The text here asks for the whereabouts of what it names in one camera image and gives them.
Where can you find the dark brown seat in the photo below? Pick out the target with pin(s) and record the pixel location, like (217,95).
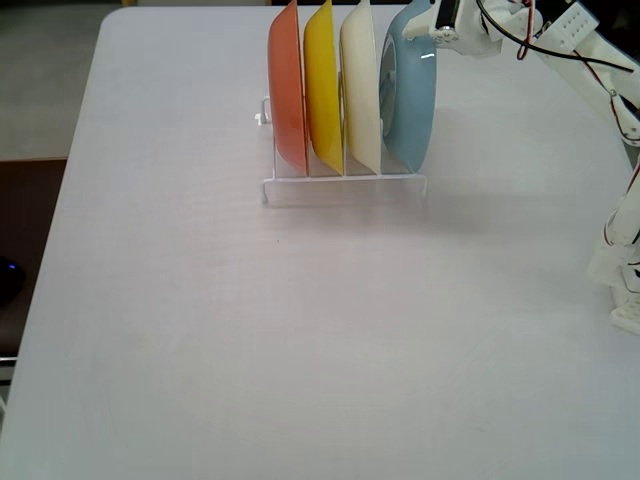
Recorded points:
(30,210)

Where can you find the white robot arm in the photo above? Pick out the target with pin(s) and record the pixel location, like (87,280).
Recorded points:
(595,85)

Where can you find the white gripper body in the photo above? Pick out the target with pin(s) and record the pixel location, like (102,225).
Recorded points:
(442,19)

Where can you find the cream plastic plate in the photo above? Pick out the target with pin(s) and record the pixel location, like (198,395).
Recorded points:
(360,100)

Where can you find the orange plastic plate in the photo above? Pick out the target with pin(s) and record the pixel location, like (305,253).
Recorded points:
(287,100)

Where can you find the yellow plastic plate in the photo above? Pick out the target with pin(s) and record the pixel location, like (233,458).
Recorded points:
(322,100)

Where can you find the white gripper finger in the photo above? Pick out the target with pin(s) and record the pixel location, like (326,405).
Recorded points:
(422,25)

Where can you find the light blue plastic plate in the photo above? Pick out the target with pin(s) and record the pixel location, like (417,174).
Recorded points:
(412,100)

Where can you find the black computer mouse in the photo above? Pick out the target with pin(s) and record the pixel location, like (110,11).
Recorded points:
(10,280)

